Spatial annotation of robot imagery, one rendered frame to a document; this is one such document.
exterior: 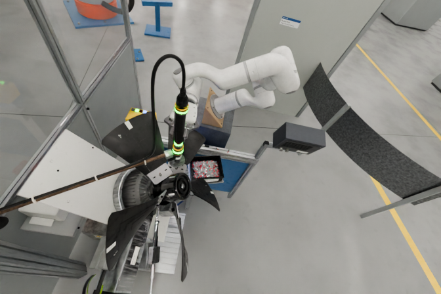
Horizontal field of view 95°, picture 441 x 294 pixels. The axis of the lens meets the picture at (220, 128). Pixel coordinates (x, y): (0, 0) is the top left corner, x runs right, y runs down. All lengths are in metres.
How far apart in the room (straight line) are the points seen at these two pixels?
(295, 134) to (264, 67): 0.56
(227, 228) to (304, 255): 0.80
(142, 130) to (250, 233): 1.67
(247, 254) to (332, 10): 2.47
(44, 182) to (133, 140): 0.31
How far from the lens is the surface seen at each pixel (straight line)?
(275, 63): 0.84
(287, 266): 2.36
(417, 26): 10.93
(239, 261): 2.19
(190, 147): 1.07
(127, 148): 0.87
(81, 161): 0.98
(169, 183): 0.91
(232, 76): 0.84
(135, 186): 0.99
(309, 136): 1.32
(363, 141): 2.39
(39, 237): 1.69
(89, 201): 0.99
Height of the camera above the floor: 2.09
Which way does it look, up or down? 51 degrees down
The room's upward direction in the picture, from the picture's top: 19 degrees clockwise
